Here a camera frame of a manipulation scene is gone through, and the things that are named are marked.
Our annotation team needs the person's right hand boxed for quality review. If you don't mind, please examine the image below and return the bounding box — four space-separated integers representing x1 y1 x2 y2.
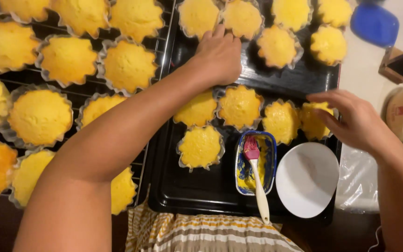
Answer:
306 89 403 159

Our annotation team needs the person's left hand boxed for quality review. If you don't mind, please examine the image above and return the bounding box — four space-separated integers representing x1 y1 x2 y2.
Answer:
187 24 243 87

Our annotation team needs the glazed yellow cake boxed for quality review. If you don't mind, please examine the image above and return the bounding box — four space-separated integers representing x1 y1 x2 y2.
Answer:
299 101 339 141

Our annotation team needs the group of yellow sponge cakes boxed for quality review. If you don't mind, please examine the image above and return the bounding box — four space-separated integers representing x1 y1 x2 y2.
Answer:
173 0 353 173
0 0 165 216

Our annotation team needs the blue rimmed rectangular dish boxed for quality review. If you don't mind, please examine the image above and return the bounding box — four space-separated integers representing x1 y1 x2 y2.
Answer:
235 130 278 196

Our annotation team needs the blue plastic lid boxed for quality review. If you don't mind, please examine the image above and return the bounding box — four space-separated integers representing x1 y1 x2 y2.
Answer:
349 2 400 48

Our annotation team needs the black baking tray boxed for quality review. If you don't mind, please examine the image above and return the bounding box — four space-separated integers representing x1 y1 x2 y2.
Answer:
147 0 343 224

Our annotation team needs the white round bowl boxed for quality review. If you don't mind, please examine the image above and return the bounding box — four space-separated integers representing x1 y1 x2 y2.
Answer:
275 142 340 219

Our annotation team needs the striped apron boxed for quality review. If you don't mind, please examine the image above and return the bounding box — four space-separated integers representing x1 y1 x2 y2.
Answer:
125 201 304 252

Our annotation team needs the clear plastic bag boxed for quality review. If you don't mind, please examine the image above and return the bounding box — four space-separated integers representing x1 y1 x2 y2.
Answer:
334 143 381 214

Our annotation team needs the metal wire cooling rack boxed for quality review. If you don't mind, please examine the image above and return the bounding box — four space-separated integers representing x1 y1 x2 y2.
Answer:
0 0 178 210

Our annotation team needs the pink brush with white handle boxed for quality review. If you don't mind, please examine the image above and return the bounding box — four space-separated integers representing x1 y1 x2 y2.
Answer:
243 136 271 225

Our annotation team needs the thin white cable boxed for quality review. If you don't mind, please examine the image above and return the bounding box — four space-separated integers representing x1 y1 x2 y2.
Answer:
367 226 383 252

